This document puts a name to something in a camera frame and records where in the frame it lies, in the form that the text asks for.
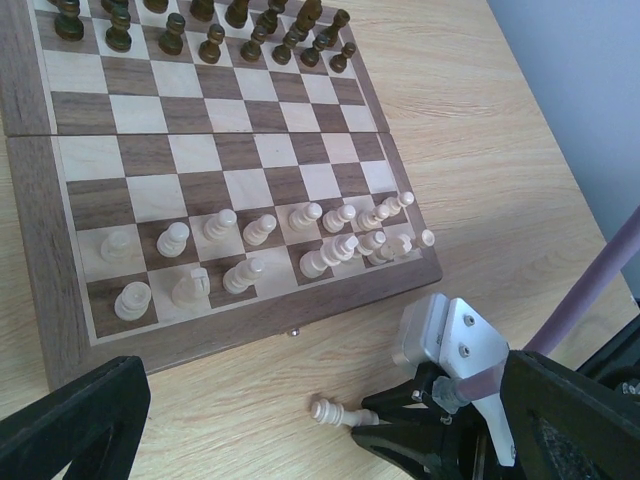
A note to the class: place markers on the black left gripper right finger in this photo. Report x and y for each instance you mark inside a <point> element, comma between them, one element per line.
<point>568,426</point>

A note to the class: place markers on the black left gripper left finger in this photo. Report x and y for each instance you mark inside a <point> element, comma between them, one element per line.
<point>90,427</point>

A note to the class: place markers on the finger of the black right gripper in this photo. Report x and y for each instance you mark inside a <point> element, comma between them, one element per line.
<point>409,395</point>
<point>418,450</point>

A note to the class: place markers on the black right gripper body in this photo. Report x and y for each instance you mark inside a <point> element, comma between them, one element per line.
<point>458,446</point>

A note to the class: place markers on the white queen piece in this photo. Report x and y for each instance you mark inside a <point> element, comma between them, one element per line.
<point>325,412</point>

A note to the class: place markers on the white chess piece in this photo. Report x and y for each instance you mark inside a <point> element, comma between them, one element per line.
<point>133,301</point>
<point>191,288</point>
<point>337,250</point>
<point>117,248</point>
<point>371,219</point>
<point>369,242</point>
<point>245,274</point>

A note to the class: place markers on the wooden folding chess board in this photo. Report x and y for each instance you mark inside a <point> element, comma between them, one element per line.
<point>100,141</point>

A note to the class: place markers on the dark pawn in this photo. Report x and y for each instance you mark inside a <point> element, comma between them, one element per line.
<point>282,53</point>
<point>117,36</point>
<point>339,62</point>
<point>67,23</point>
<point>251,49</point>
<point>311,56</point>
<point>209,50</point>
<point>171,42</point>

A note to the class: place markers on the dark rook piece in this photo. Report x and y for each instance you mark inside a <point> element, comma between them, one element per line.
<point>340,20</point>

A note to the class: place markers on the dark knight piece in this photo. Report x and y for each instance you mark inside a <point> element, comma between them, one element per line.
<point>306,18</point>
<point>109,5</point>

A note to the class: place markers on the dark bishop piece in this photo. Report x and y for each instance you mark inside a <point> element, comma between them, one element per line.
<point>269,18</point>
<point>156,6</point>

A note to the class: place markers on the dark king piece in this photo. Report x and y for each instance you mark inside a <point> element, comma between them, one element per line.
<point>236,14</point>

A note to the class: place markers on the dark queen piece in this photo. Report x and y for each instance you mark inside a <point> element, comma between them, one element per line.
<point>202,10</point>

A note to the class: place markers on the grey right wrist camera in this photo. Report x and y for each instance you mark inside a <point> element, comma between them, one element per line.
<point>472,354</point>

